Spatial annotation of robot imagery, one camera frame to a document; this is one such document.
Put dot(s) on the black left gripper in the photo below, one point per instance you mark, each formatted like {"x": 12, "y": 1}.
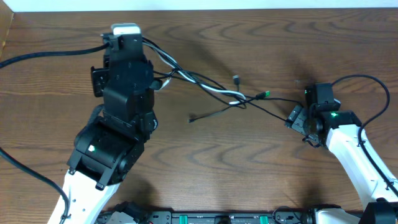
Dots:
{"x": 101, "y": 73}

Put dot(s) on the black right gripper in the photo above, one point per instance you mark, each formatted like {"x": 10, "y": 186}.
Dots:
{"x": 298, "y": 118}

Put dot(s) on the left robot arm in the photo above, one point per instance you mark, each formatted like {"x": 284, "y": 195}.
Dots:
{"x": 114, "y": 137}

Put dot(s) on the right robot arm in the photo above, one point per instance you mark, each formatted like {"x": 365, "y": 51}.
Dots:
{"x": 323, "y": 124}

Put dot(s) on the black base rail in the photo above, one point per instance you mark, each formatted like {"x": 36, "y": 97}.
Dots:
{"x": 129, "y": 212}

